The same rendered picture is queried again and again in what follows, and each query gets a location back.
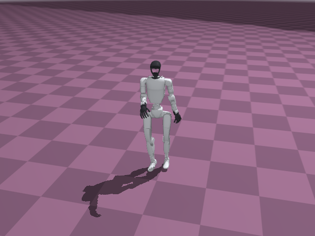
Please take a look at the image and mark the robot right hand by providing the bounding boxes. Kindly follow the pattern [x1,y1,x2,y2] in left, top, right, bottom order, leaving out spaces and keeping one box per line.
[140,102,150,118]

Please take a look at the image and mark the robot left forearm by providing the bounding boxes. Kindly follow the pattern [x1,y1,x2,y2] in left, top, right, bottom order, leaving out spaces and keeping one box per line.
[170,96,178,114]

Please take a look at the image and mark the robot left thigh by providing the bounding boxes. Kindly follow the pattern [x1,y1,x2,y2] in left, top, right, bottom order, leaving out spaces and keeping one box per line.
[162,111,172,142]

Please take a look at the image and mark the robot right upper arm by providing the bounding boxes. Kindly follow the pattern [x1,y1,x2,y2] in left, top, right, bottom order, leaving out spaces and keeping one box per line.
[140,78,147,99]

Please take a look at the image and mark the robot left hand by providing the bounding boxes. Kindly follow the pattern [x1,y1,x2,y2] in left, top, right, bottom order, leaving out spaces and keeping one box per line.
[173,111,182,123]

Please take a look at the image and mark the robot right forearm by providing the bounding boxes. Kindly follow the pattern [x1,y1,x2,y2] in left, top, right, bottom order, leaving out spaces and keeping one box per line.
[140,94,147,105]

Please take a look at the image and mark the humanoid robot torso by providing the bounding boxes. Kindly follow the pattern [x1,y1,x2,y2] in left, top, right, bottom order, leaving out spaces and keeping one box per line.
[146,76,165,118]

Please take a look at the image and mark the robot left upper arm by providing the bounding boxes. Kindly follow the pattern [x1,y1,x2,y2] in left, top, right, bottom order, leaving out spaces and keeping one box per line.
[164,78,174,101]

